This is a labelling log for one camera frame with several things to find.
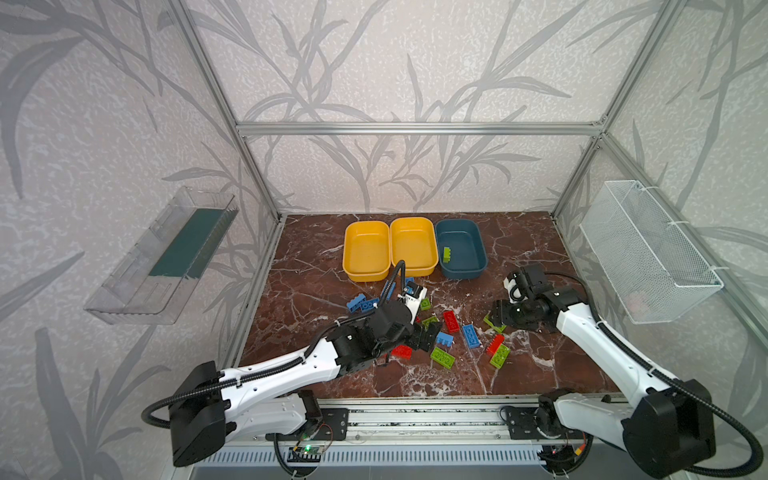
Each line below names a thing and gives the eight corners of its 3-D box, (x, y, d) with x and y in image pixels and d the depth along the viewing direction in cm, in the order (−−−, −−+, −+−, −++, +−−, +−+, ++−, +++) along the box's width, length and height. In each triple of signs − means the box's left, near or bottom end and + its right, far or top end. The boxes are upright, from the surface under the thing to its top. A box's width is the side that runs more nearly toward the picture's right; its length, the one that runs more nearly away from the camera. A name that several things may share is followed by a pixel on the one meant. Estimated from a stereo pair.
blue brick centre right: (470, 349, 88) (471, 346, 86) (461, 328, 92) (462, 325, 91) (480, 346, 89) (481, 343, 87) (471, 325, 93) (472, 322, 91)
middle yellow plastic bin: (389, 276, 105) (388, 266, 100) (391, 228, 120) (390, 216, 115) (437, 276, 105) (439, 266, 100) (433, 228, 120) (435, 216, 115)
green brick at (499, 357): (488, 362, 86) (490, 359, 84) (498, 345, 89) (500, 342, 87) (499, 369, 84) (501, 367, 83) (509, 352, 88) (511, 349, 86)
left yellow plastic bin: (339, 283, 103) (336, 272, 98) (348, 231, 118) (345, 220, 113) (389, 283, 103) (388, 272, 98) (391, 231, 118) (390, 220, 113)
